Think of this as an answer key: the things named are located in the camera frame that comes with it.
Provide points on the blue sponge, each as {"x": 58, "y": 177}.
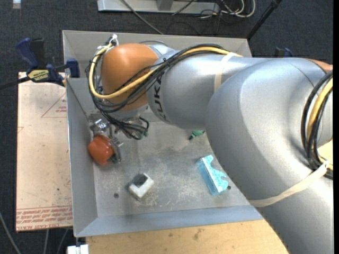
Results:
{"x": 212, "y": 174}

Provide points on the green toy piece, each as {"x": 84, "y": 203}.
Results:
{"x": 196, "y": 134}

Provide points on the brown cardboard board red print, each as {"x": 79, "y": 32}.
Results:
{"x": 42, "y": 152}

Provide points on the orange toy tomato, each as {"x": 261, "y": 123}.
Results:
{"x": 100, "y": 149}

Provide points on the white hollow block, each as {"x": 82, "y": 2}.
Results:
{"x": 140, "y": 186}

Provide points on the grey metal bin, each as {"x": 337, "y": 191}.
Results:
{"x": 169, "y": 168}

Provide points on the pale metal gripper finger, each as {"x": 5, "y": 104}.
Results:
{"x": 117, "y": 149}
{"x": 100, "y": 127}

